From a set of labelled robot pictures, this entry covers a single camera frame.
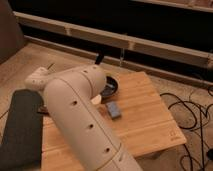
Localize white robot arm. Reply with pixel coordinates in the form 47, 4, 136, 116
25, 65, 143, 171

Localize wooden shelf rail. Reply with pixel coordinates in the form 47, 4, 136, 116
14, 12, 213, 69

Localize black cables on floor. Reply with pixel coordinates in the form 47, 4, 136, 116
159, 49, 213, 171

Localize white paper cup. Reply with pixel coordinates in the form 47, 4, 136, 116
91, 94, 102, 105

